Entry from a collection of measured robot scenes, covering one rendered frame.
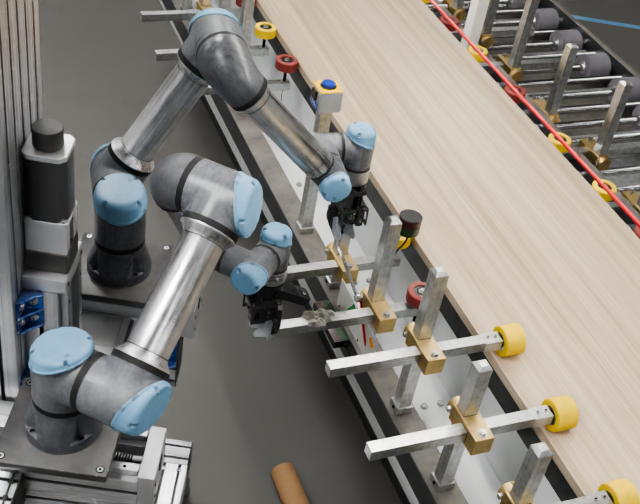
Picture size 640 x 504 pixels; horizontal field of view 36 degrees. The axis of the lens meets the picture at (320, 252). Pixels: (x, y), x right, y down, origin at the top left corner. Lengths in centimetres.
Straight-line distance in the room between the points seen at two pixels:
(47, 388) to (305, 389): 180
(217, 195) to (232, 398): 172
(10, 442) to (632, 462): 138
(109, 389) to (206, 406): 167
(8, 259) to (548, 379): 134
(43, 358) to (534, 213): 171
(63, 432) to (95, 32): 386
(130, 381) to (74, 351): 12
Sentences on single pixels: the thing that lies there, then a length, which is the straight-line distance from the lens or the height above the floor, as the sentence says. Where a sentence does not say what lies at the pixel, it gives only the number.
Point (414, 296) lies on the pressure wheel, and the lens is 264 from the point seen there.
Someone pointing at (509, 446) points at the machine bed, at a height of 74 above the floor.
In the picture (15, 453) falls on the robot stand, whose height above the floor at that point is 104.
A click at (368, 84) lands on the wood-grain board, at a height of 90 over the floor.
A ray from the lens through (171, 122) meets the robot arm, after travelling 229.
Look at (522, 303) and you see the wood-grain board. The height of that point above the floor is 90.
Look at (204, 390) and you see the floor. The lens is 354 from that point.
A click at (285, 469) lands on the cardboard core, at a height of 8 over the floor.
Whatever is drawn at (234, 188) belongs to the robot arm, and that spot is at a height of 151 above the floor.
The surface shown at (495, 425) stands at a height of 96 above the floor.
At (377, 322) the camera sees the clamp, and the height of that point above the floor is 85.
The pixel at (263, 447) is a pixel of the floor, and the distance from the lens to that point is 339.
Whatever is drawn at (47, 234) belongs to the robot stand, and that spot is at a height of 135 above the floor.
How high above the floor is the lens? 260
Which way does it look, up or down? 39 degrees down
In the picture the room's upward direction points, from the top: 10 degrees clockwise
